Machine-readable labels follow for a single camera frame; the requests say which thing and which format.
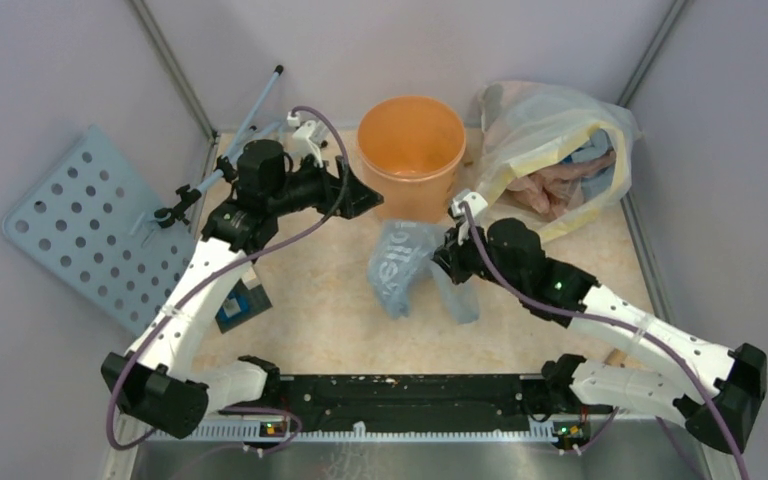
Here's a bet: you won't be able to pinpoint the light blue tripod stand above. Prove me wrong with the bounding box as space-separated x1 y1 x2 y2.
152 64 330 231

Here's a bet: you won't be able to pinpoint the white toothed cable strip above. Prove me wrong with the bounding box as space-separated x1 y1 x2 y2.
185 419 558 443

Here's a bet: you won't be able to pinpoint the large translucent white trash bag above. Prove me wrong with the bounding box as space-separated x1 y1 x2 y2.
469 80 640 241

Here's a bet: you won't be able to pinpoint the cork piece front right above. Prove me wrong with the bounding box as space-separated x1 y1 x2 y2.
604 349 627 368

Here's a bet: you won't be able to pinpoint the pink plastic bags inside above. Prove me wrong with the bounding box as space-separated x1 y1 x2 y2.
506 149 616 220

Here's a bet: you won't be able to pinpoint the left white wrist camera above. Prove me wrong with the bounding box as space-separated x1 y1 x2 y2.
286 112 328 168

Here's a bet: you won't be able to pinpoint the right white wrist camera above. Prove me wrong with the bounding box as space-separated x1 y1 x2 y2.
448 189 489 222

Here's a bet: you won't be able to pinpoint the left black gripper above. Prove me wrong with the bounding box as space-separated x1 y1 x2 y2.
268 150 383 219

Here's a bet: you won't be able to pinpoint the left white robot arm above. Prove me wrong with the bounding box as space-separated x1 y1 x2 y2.
101 140 383 450

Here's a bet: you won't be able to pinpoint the light blue plastic trash bag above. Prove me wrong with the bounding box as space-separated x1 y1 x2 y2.
367 220 480 324

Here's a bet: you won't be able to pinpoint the light blue perforated board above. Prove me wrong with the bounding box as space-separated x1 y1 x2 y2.
2 126 196 337

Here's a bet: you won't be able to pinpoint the orange plastic trash bin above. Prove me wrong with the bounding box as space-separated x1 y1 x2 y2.
356 96 467 223

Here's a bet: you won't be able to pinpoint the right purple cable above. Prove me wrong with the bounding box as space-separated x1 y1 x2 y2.
456 201 753 480

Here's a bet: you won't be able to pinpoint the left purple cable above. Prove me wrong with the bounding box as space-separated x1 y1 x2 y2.
105 105 352 458

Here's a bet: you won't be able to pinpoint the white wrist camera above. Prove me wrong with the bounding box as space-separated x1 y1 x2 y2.
286 112 328 168
448 189 489 222

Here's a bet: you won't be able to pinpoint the purple cable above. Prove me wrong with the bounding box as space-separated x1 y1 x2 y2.
105 105 352 458
456 201 753 480

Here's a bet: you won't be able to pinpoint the blue block holder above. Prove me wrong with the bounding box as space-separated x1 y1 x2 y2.
215 280 272 334

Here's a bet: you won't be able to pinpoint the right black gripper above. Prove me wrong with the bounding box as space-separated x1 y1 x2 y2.
428 218 524 295

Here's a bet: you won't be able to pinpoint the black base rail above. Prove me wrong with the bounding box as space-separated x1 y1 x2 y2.
255 374 583 433

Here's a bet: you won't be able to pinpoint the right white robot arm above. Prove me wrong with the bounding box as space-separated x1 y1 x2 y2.
433 218 767 453

